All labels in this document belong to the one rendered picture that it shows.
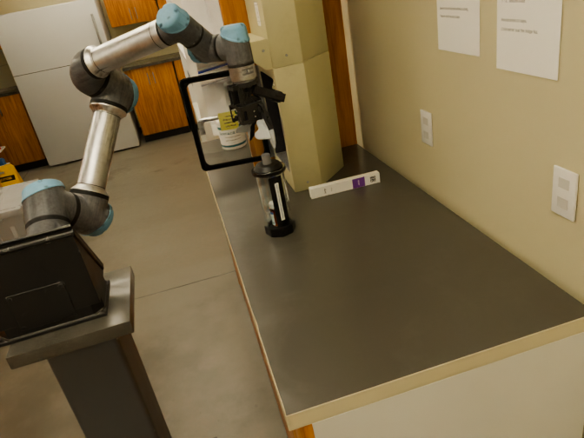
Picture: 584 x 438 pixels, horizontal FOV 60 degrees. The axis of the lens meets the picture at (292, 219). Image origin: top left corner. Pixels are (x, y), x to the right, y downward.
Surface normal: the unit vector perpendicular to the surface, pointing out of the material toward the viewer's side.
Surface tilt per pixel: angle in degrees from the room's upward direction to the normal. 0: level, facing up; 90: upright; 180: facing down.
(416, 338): 0
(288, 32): 90
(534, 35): 90
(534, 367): 90
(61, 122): 90
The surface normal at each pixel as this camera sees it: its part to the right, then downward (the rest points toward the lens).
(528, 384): 0.25, 0.39
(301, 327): -0.17, -0.88
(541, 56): -0.95, 0.26
